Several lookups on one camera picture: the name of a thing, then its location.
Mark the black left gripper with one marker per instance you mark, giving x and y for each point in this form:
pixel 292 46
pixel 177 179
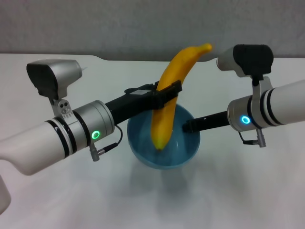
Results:
pixel 133 105

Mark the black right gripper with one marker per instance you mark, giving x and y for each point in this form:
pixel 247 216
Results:
pixel 212 121

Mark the yellow banana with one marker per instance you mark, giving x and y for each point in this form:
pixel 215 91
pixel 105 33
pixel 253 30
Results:
pixel 171 78

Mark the blue plastic bowl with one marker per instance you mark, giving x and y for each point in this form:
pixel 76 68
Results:
pixel 143 143

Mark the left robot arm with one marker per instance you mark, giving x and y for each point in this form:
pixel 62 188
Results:
pixel 52 140

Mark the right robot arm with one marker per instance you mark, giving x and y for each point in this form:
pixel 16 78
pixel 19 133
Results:
pixel 274 107

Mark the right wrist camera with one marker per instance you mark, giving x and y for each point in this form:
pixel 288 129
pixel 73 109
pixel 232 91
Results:
pixel 252 59

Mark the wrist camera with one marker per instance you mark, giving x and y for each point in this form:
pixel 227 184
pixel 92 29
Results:
pixel 252 59
pixel 52 74

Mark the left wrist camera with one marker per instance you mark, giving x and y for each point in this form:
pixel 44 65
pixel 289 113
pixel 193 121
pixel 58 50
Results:
pixel 52 74

